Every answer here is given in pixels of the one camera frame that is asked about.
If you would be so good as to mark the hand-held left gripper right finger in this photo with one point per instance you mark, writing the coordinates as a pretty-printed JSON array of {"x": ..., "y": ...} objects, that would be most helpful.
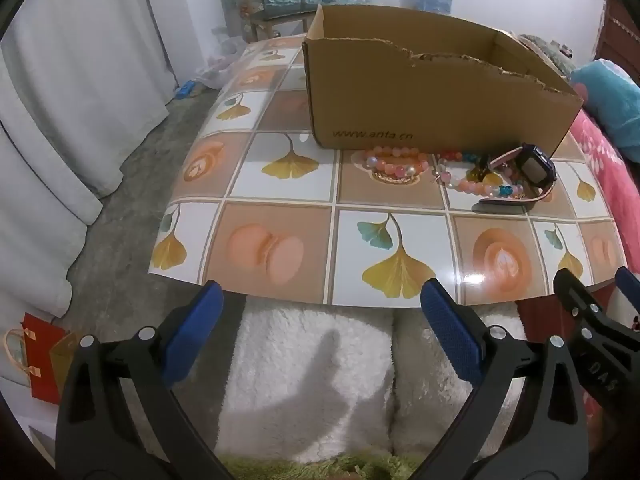
[{"x": 450, "y": 330}]

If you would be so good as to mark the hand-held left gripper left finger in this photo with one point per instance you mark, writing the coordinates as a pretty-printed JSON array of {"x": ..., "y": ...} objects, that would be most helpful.
[{"x": 200, "y": 330}]

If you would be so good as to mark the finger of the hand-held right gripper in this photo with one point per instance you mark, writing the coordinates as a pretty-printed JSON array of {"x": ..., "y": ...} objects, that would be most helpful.
[
  {"x": 595, "y": 330},
  {"x": 629, "y": 285}
]

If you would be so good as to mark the pink smart watch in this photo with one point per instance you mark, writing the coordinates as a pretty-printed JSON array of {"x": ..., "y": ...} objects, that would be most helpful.
[{"x": 532, "y": 162}]

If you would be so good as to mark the brown cardboard box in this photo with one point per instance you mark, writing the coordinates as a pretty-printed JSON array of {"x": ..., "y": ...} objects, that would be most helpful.
[{"x": 400, "y": 100}]

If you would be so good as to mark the pink floral blanket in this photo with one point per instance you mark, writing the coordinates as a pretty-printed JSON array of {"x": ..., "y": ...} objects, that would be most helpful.
[{"x": 615, "y": 175}]

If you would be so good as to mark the ginkgo patterned table cover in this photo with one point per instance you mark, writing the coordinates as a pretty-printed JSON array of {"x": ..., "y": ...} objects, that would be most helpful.
[{"x": 300, "y": 240}]

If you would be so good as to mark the red gift bag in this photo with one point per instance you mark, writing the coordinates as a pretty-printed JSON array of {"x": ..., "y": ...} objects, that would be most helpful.
[{"x": 42, "y": 355}]

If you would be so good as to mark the green fleece garment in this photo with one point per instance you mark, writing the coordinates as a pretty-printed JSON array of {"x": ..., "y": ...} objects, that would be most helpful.
[{"x": 325, "y": 467}]

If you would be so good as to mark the blue pillow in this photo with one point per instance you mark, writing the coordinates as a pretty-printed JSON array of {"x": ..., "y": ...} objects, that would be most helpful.
[{"x": 610, "y": 95}]

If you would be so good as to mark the small blue object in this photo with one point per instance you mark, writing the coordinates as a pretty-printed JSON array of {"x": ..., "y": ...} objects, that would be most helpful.
[{"x": 185, "y": 89}]

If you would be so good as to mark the grey blanket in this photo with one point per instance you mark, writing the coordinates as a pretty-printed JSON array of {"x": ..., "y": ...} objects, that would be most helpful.
[{"x": 545, "y": 50}]

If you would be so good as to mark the brown wooden door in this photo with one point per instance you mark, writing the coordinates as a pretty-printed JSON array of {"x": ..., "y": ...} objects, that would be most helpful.
[{"x": 622, "y": 35}]

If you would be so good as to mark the white curtain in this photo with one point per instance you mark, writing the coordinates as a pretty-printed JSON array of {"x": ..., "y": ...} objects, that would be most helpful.
[{"x": 75, "y": 110}]

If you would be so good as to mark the clear plastic bag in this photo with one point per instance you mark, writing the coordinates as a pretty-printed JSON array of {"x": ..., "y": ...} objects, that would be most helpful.
[{"x": 220, "y": 67}]

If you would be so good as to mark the wooden chair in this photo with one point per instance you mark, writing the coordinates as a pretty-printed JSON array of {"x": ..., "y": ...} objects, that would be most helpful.
[{"x": 280, "y": 22}]

